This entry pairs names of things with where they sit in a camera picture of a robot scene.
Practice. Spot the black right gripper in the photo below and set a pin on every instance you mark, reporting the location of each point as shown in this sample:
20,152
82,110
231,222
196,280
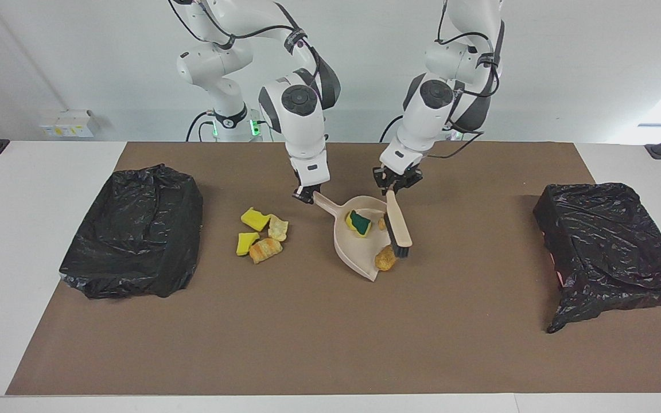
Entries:
308,189

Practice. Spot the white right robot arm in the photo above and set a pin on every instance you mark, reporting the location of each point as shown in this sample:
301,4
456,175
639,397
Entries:
302,126

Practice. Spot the brown table mat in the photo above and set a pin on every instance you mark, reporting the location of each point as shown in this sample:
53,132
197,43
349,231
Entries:
330,355

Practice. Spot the white labelled wall box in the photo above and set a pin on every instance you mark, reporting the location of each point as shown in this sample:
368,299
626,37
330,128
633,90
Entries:
69,123

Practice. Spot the black bag-lined bin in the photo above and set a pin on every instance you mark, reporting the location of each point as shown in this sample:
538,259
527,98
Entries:
611,246
135,241

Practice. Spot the yellow sponge with green back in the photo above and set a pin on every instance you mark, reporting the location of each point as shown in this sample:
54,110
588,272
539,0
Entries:
356,223

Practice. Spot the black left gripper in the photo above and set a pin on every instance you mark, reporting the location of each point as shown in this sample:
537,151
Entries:
399,172

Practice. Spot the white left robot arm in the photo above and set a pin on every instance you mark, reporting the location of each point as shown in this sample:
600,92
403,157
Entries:
428,109

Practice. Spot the striped toy croissant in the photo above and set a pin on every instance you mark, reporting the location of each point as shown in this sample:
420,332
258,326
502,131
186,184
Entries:
265,250

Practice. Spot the beige hand brush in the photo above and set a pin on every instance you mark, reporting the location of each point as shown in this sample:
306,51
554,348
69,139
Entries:
397,221

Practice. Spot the large yellow sponge piece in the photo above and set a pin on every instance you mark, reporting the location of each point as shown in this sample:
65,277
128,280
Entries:
255,219

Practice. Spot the brown oval bread roll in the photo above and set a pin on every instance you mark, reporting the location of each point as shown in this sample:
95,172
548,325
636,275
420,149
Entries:
385,261

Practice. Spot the beige plastic dustpan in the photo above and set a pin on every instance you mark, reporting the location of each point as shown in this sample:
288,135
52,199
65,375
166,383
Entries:
359,249

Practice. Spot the small yellow sponge piece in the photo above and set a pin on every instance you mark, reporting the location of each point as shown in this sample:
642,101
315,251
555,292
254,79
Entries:
247,244

